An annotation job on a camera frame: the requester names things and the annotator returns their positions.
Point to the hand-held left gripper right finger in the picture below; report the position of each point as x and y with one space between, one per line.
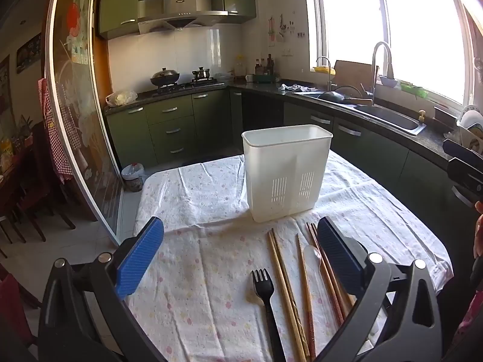
339 260

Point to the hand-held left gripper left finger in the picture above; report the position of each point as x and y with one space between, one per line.
139 260

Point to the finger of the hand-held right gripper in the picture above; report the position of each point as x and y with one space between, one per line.
466 151
468 179

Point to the clear plastic spoon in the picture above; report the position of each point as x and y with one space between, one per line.
312 255

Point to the light patterned bamboo chopstick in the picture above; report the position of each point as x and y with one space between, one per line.
290 294
283 294

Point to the black plastic fork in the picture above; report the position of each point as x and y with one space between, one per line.
269 320

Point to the white plastic utensil holder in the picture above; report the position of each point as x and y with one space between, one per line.
286 166

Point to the person's right hand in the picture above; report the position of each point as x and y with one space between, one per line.
479 233

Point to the dish rack with plates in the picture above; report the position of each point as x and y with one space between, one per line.
469 128

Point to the brown wooden chopstick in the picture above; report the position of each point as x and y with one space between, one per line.
331 290

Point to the red-ended wooden chopstick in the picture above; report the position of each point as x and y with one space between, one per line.
306 301

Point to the white floral tablecloth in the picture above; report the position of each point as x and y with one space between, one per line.
196 271

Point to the green plastic containers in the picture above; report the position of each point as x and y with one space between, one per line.
415 90

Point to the steel kitchen sink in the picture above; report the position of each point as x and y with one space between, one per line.
392 118

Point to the small trash bin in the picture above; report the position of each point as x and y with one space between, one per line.
133 177

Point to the blue bowl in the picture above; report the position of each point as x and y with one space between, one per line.
388 81

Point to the dark wooden chair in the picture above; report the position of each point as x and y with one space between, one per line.
34 203

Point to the tall steel faucet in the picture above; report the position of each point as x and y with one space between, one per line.
377 60

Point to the person's floral clothing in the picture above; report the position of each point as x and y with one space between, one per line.
464 309

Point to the kitchen window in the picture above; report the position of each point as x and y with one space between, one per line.
419 26

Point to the wooden cutting board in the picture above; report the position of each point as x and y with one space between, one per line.
354 73

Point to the green lower kitchen cabinets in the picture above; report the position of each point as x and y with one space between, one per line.
173 128

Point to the green kitchen cabinets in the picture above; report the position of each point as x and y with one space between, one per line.
117 5
173 128

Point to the black frying pan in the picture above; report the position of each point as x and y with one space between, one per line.
332 97

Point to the small steel faucet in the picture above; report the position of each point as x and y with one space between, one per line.
329 71

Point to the white plastic bag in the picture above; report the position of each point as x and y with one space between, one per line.
120 98

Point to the yellow plastic basket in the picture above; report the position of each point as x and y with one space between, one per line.
323 70

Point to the red checked apron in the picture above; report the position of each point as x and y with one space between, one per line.
53 120

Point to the printed glass sliding door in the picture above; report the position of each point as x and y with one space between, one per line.
79 101

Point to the white dishcloth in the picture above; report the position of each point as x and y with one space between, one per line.
296 87

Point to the gas stove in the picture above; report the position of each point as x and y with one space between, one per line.
188 86

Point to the black wok with lid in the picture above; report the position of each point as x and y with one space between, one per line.
165 77

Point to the small metal kettle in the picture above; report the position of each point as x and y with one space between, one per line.
201 73

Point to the row of sauce bottles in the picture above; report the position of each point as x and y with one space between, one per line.
264 66

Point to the green upper kitchen cabinets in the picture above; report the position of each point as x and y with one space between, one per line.
117 5

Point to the wall hooks with utensils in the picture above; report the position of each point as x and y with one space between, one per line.
281 28

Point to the dark wall picture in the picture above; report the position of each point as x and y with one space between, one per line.
28 53

